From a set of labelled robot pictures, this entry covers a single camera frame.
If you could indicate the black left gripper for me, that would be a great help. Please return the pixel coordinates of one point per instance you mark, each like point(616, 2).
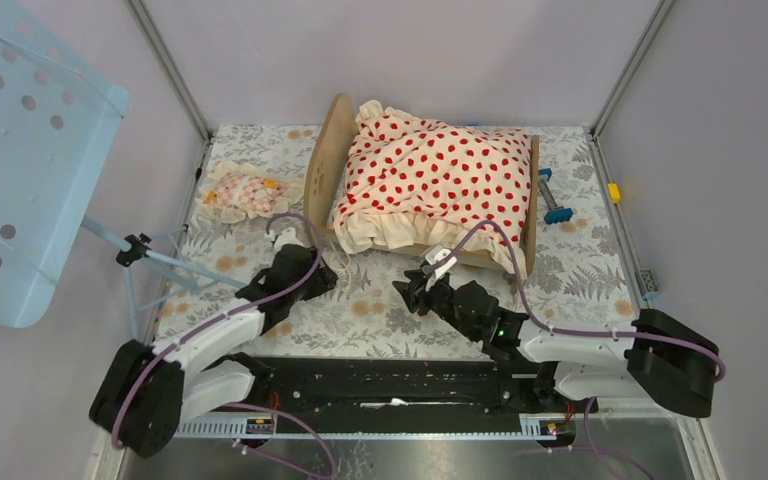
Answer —
point(323, 280)

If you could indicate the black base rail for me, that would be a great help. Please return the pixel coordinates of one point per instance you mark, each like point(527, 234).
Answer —
point(405, 396)

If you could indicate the blue perforated music stand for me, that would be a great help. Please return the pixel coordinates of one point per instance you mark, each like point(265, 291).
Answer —
point(59, 117)

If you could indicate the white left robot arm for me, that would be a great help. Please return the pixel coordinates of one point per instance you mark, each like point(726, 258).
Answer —
point(149, 390)

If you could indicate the yellow clip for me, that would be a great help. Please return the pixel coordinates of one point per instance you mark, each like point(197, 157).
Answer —
point(614, 193)

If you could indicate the red strawberry print duvet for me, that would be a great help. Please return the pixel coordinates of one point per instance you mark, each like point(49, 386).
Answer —
point(437, 179)

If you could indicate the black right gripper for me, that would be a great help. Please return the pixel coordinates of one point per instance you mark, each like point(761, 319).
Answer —
point(416, 294)

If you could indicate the grey cable duct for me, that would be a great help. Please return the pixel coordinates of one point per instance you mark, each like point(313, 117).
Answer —
point(231, 428)

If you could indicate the wooden pet bed frame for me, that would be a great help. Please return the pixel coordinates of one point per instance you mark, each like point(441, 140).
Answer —
point(324, 159)

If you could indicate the blue dumbbell toy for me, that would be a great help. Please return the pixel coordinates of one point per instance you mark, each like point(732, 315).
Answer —
point(556, 213)

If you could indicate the floral table mat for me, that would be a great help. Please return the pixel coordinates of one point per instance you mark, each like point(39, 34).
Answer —
point(578, 280)

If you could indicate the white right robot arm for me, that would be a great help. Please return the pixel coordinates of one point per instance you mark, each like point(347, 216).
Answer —
point(657, 357)

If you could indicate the checkered ruffled pillow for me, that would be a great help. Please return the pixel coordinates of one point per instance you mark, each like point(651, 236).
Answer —
point(234, 192)

